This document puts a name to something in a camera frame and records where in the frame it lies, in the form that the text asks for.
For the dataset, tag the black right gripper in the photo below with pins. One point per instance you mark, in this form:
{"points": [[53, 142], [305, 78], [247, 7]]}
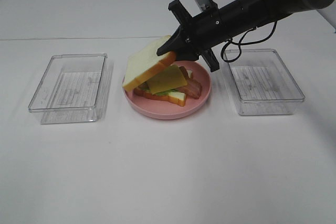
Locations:
{"points": [[195, 36]]}

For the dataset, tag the yellow cheese slice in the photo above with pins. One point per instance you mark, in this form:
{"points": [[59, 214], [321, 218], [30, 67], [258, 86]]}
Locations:
{"points": [[170, 78]]}

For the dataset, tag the bread slice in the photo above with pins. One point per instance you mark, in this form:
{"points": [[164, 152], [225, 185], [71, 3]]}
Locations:
{"points": [[178, 98], [145, 64]]}

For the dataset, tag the bacon strip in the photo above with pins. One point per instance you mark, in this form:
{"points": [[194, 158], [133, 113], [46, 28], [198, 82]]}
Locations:
{"points": [[193, 87]]}

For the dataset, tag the green lettuce leaf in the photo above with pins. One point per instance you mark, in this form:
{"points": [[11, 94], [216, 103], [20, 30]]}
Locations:
{"points": [[167, 92]]}

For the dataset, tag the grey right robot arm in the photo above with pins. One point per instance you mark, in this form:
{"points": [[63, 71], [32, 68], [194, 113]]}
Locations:
{"points": [[242, 15]]}

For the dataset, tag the pink round plate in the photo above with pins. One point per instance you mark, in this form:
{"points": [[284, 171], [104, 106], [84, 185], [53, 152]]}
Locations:
{"points": [[165, 110]]}

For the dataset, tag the right clear plastic tray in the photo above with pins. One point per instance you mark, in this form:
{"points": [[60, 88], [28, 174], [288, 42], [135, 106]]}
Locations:
{"points": [[260, 84]]}

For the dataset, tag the clear plastic tray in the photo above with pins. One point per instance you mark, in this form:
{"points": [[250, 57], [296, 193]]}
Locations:
{"points": [[260, 84], [71, 90]]}

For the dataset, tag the left clear plastic tray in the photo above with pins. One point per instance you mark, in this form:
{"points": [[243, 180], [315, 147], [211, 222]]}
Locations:
{"points": [[71, 90]]}

